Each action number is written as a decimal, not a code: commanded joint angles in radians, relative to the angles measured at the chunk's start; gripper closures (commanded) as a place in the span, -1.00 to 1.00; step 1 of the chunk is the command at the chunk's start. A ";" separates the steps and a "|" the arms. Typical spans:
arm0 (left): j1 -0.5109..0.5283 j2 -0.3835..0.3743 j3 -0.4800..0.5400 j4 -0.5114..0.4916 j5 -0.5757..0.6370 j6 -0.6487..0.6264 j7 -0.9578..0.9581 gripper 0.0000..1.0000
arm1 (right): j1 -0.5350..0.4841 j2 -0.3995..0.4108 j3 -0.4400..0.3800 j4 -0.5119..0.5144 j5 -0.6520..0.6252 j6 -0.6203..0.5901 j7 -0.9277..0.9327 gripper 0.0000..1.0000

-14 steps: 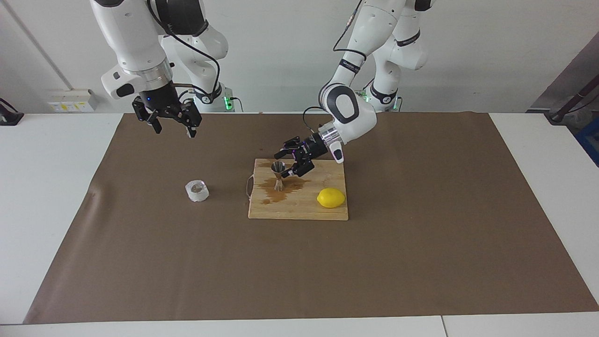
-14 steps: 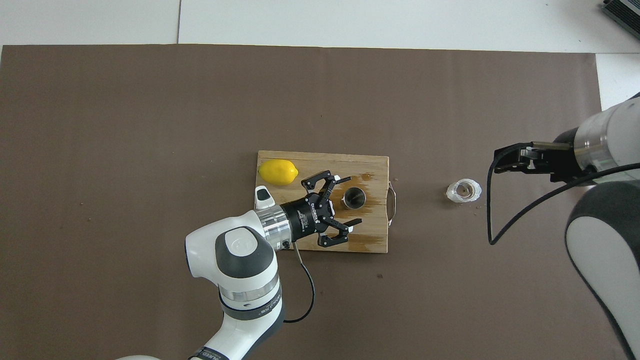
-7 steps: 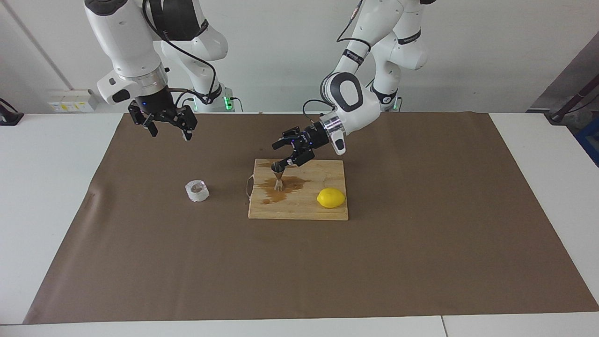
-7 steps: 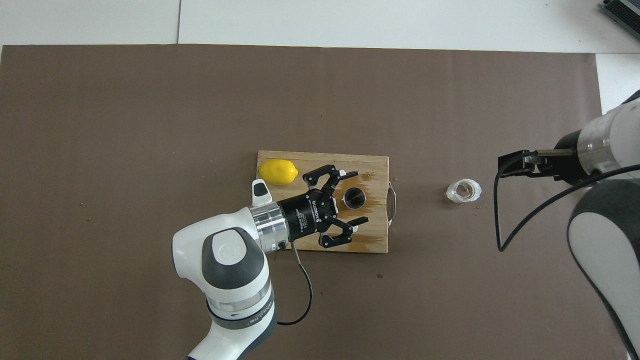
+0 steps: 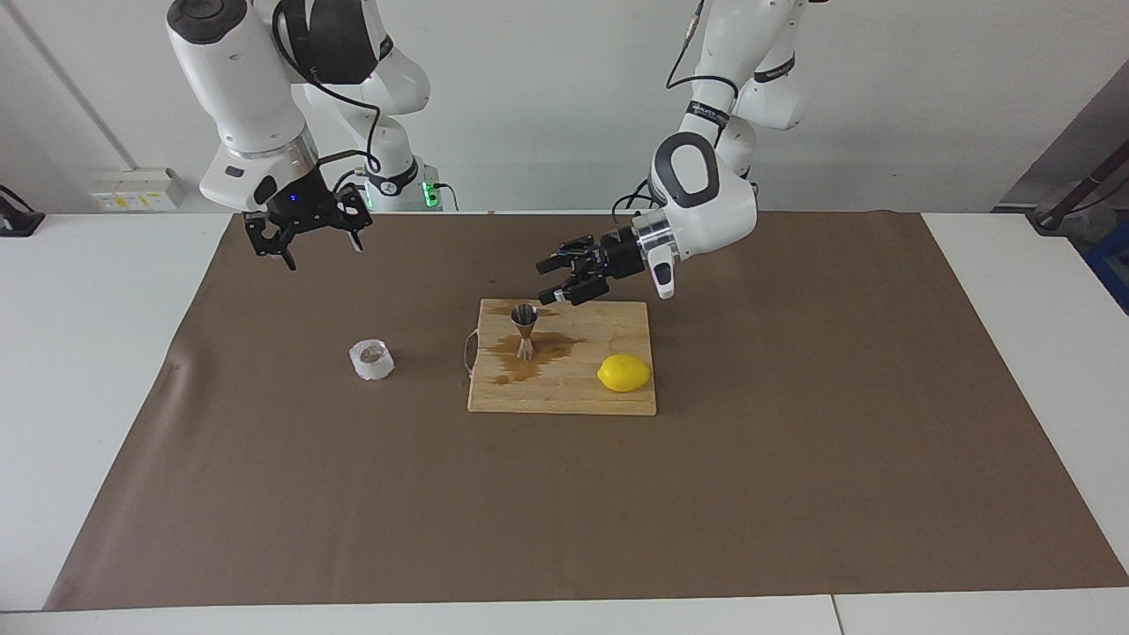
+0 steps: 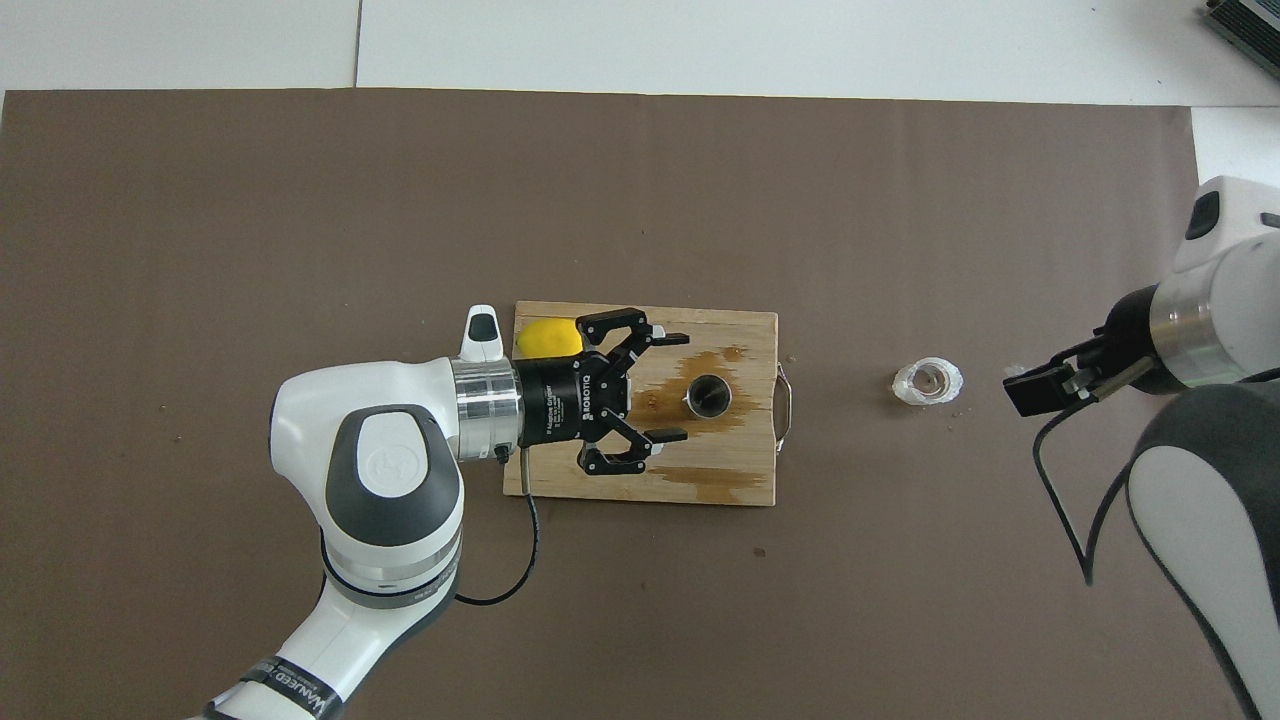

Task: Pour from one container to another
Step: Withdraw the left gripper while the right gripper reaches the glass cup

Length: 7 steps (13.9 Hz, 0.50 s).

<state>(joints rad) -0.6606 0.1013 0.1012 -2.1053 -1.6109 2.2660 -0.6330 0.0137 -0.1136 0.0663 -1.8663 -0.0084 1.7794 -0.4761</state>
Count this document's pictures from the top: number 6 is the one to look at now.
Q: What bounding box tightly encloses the yellow lemon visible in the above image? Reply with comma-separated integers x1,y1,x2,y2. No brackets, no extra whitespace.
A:
516,318,584,361

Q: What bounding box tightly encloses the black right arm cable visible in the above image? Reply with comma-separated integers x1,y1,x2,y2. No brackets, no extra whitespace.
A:
1033,410,1136,588

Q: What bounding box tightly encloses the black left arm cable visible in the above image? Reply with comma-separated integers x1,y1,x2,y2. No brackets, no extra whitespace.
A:
455,445,541,606

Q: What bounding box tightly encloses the steel double jigger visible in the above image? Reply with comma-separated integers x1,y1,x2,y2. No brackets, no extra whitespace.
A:
683,374,734,419

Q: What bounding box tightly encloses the brown paper table mat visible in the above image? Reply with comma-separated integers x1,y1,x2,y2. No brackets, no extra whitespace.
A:
0,88,1256,720

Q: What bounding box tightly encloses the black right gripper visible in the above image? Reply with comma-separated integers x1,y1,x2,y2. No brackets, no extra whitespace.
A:
1003,286,1166,419

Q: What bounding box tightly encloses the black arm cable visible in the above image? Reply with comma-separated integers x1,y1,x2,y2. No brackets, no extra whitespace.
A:
455,445,541,606
1033,410,1136,588

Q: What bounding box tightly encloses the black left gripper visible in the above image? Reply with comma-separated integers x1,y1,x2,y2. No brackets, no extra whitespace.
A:
513,307,691,477

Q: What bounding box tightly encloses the dark ribbed metal device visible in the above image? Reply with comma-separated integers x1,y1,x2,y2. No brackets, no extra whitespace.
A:
1200,0,1280,53

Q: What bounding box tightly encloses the wooden cutting board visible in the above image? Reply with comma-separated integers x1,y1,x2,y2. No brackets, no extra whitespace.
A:
503,301,796,507

